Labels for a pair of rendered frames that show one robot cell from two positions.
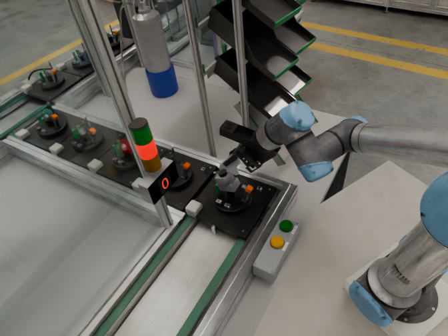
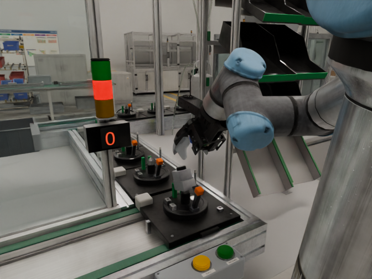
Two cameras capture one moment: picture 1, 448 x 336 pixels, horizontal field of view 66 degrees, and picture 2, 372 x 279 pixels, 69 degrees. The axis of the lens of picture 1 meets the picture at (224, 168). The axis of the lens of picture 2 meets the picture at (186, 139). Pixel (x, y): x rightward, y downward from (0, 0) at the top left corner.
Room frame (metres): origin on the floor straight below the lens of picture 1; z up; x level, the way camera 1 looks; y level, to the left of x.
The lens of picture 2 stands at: (0.10, -0.29, 1.43)
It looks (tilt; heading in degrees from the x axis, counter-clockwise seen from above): 18 degrees down; 22
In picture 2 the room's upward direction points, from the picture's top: straight up
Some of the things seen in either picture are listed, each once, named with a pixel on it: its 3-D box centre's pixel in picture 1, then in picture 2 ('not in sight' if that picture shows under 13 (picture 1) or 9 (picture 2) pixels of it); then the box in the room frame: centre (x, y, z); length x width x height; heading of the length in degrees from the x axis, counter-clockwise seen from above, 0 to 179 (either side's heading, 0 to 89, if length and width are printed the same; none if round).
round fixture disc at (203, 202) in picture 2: (231, 197); (185, 205); (0.79, -0.01, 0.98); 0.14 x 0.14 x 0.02
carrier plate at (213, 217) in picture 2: (232, 201); (185, 210); (0.79, -0.01, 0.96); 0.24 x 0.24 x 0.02; 53
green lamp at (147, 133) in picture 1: (141, 132); (101, 70); (0.71, 0.20, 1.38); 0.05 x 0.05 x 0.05
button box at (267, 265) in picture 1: (277, 247); (201, 274); (0.60, -0.13, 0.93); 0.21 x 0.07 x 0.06; 143
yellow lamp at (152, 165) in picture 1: (151, 160); (104, 107); (0.71, 0.20, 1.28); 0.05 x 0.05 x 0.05
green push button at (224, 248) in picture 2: (286, 226); (225, 253); (0.65, -0.17, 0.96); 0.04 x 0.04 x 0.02
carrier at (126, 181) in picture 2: (173, 169); (150, 166); (0.95, 0.19, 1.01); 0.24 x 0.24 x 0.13; 53
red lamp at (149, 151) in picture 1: (146, 147); (102, 89); (0.71, 0.20, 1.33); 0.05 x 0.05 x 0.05
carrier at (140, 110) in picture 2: not in sight; (155, 107); (2.01, 0.74, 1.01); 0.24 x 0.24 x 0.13; 53
